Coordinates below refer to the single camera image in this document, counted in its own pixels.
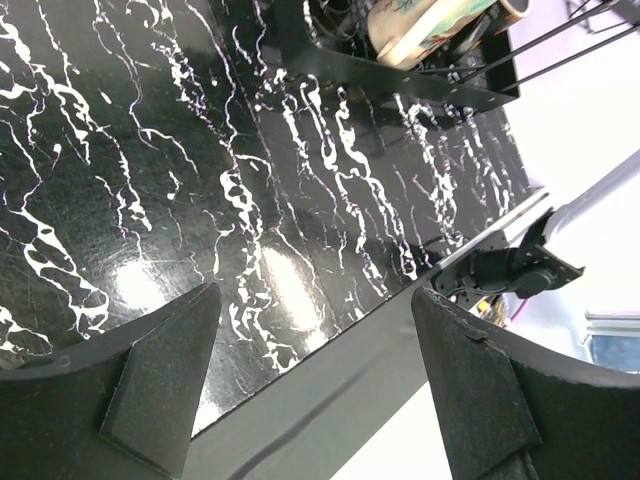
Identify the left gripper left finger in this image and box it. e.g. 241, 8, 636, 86
1, 284, 221, 479

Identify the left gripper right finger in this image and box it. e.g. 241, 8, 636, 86
411, 288, 639, 479

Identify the beige printed mug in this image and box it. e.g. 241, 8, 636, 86
367, 0, 494, 71

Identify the black skull mug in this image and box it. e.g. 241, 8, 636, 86
497, 0, 532, 23

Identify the black wire dish rack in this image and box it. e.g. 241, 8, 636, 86
272, 1, 639, 111

